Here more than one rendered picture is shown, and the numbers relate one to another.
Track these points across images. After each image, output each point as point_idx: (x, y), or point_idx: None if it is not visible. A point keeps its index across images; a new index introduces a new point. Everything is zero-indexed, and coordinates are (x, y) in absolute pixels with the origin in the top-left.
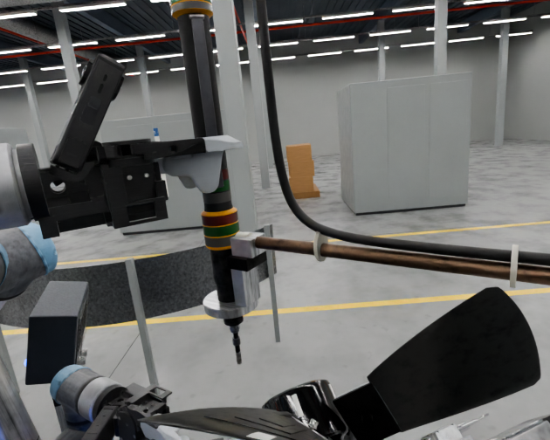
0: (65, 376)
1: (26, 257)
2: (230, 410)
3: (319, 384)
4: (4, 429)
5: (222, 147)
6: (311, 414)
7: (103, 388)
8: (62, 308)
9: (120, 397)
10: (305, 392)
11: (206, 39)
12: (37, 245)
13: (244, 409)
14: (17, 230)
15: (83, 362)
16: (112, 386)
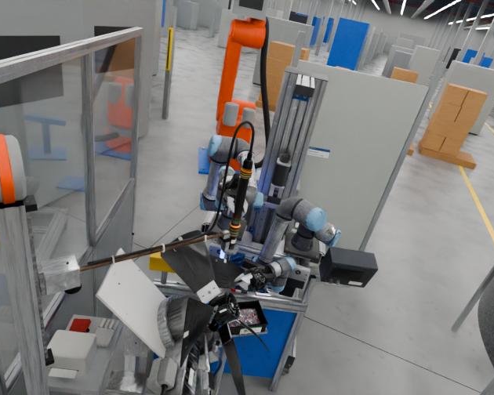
0: (285, 258)
1: (302, 217)
2: (203, 252)
3: (224, 302)
4: (264, 246)
5: (228, 207)
6: (216, 298)
7: (271, 265)
8: (339, 257)
9: (269, 272)
10: (223, 296)
11: (240, 183)
12: (307, 218)
13: (206, 259)
14: (310, 209)
15: (328, 282)
16: (272, 267)
